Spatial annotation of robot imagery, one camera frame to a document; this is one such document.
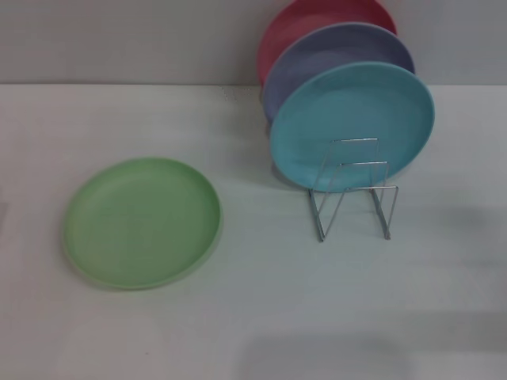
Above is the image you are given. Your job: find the purple round plate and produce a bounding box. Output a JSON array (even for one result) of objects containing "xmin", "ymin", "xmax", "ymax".
[{"xmin": 261, "ymin": 21, "xmax": 417, "ymax": 124}]

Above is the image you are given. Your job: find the red round plate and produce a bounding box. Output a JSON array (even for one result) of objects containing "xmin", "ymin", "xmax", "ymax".
[{"xmin": 256, "ymin": 0, "xmax": 398, "ymax": 87}]

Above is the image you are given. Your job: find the blue round plate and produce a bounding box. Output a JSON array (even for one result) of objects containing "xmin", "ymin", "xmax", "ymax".
[{"xmin": 269, "ymin": 60, "xmax": 436, "ymax": 194}]

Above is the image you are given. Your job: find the green round plate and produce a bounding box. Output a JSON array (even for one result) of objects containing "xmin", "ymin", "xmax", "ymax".
[{"xmin": 63, "ymin": 156, "xmax": 223, "ymax": 292}]

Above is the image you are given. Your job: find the silver wire plate rack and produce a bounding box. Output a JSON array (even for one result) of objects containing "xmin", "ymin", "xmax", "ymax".
[{"xmin": 307, "ymin": 137, "xmax": 398, "ymax": 243}]

